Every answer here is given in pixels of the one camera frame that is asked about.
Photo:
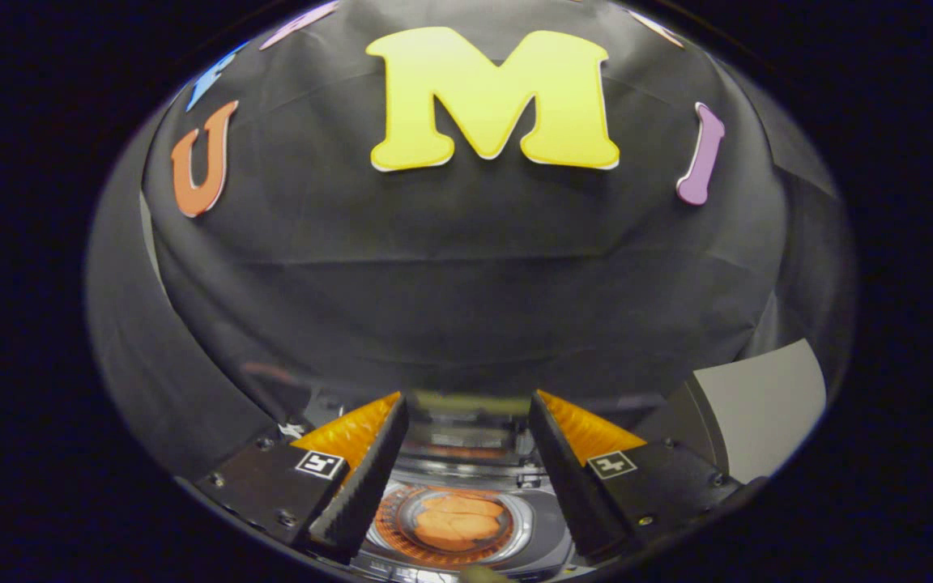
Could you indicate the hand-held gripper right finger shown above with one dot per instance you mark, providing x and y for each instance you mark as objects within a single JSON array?
[{"x": 576, "y": 486}]

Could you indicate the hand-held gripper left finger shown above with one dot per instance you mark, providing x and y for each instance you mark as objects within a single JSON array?
[{"x": 361, "y": 486}]

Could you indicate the orange polo shirt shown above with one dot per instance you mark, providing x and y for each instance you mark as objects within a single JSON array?
[{"x": 458, "y": 522}]

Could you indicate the dark washing machine lid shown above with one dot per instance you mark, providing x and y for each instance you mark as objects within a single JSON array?
[{"x": 466, "y": 429}]

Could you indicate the beige cabinet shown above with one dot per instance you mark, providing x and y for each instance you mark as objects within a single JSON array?
[{"x": 766, "y": 405}]

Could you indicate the black backdrop cloth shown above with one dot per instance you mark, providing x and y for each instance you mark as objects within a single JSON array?
[{"x": 434, "y": 267}]

